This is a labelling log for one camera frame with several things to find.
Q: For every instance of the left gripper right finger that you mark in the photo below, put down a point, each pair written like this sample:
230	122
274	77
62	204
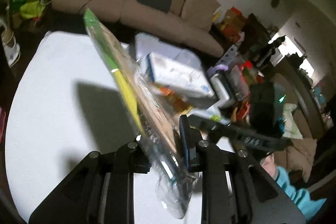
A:
235	188

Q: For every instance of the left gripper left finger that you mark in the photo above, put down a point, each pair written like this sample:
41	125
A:
98	190

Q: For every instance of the green sushi kit package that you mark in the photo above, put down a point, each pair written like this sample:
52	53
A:
156	129

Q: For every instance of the white glove box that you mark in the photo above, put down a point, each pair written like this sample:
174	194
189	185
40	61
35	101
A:
189	84

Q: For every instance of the right hand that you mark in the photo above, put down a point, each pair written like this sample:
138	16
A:
269	166

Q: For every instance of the white appliance with remote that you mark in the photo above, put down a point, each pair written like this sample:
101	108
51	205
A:
228	84

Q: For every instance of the black storage box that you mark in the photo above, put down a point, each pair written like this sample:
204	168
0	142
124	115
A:
146	43

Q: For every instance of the brown sofa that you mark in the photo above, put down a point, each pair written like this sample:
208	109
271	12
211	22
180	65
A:
188	22

